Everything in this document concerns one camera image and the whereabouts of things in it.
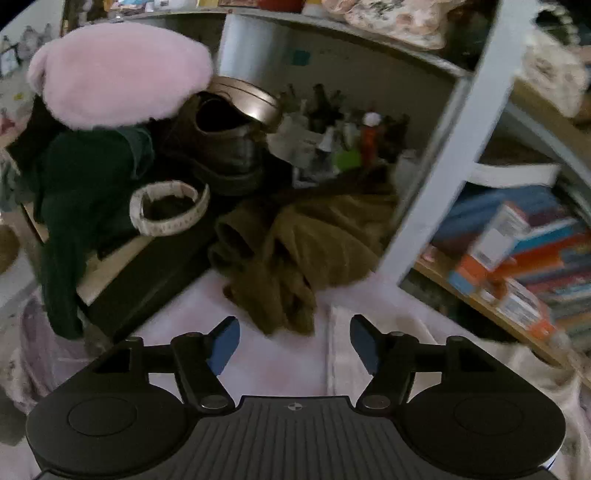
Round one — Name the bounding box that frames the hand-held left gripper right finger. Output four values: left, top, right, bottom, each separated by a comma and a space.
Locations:
349, 315, 498, 414

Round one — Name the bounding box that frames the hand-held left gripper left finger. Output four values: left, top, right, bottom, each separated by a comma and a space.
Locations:
93, 316, 241, 414

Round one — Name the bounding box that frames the white cloth garment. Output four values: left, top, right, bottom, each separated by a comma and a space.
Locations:
327, 302, 589, 462

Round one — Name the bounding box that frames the pink checked bed sheet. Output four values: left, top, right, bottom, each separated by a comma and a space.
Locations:
0, 268, 340, 462

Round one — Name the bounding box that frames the black box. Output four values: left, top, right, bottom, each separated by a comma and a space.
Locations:
76, 222, 223, 343

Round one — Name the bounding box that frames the olive brown garment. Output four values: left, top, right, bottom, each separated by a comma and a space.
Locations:
208, 166, 400, 336

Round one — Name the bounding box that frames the orange white box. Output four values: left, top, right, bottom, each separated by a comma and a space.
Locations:
468, 202, 533, 273
447, 253, 491, 297

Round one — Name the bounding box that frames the white wrist band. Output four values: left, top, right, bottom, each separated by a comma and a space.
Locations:
129, 181, 211, 237

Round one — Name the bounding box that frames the brown leather shoe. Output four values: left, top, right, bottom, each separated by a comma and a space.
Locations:
159, 90, 267, 197

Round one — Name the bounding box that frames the row of books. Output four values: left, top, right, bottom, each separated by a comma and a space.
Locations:
416, 185, 591, 366

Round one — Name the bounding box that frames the dark green garment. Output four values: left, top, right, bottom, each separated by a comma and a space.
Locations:
7, 99, 158, 340

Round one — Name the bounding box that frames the cluster of bottles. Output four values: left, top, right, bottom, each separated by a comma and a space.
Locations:
276, 83, 413, 185

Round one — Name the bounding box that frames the round bronze tin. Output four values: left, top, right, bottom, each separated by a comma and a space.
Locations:
205, 76, 283, 128

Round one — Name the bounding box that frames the floral fabric bag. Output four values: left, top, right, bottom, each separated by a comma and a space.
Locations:
322, 0, 463, 50
523, 9, 591, 117

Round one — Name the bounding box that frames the white bookshelf frame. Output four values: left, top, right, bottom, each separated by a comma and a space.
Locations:
221, 0, 591, 384

